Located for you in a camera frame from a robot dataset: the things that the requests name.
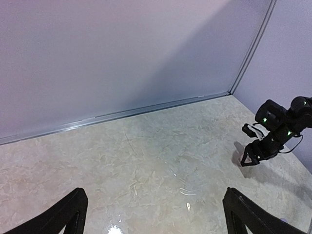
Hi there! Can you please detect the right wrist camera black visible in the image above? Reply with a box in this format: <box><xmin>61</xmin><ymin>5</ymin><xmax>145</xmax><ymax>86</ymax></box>
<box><xmin>242</xmin><ymin>123</ymin><xmax>264</xmax><ymax>141</ymax></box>

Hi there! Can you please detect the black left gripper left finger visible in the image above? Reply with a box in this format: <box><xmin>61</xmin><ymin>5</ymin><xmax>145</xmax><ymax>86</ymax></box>
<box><xmin>7</xmin><ymin>188</ymin><xmax>88</xmax><ymax>234</ymax></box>

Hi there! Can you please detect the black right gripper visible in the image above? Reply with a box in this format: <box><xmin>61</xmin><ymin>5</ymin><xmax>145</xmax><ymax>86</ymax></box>
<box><xmin>240</xmin><ymin>133</ymin><xmax>284</xmax><ymax>167</ymax></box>

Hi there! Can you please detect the right aluminium corner post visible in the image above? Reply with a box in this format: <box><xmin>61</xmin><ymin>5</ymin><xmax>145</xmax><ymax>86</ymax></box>
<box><xmin>228</xmin><ymin>0</ymin><xmax>277</xmax><ymax>95</ymax></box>

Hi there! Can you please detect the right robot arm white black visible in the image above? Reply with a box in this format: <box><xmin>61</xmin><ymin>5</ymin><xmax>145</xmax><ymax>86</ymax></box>
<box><xmin>240</xmin><ymin>96</ymin><xmax>312</xmax><ymax>167</ymax></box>

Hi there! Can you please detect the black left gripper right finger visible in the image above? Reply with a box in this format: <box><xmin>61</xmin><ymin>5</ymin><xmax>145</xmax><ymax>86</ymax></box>
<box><xmin>222</xmin><ymin>187</ymin><xmax>303</xmax><ymax>234</ymax></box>

